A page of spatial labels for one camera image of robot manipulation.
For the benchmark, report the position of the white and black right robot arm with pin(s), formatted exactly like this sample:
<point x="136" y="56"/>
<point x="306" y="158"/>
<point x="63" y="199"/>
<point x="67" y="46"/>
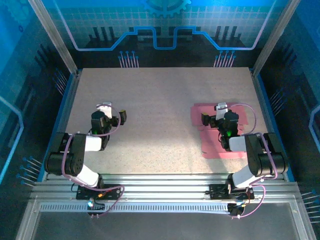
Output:
<point x="237" y="143"/>

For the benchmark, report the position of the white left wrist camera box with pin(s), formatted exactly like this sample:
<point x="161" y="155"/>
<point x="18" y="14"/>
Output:
<point x="105" y="108"/>

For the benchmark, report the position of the blue-edged table side rail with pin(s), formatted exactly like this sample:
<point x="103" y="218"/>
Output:
<point x="267" y="112"/>
<point x="61" y="120"/>

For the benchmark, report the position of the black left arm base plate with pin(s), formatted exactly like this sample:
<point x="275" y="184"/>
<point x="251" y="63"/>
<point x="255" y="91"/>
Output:
<point x="115" y="193"/>

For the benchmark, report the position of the small black connector box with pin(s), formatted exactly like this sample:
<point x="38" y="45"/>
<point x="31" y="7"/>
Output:
<point x="235" y="211"/>
<point x="98" y="206"/>

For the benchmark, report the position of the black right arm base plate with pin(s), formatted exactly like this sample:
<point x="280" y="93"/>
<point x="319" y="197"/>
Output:
<point x="217" y="192"/>

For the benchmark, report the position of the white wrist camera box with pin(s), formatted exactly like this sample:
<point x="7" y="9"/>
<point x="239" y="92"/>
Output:
<point x="105" y="108"/>
<point x="221" y="111"/>

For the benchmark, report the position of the aluminium corner post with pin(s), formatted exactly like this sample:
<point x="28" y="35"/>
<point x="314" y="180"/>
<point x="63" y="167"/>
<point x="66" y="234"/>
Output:
<point x="275" y="37"/>
<point x="53" y="37"/>

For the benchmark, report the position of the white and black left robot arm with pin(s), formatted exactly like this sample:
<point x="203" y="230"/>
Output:
<point x="92" y="143"/>

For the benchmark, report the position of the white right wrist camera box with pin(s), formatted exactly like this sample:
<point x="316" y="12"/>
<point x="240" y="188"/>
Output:
<point x="221" y="111"/>

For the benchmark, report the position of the aluminium rail beam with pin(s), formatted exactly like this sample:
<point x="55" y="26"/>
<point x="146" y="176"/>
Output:
<point x="162" y="187"/>

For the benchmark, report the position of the grey framed panel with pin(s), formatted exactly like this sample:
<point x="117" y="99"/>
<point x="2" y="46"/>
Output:
<point x="162" y="227"/>

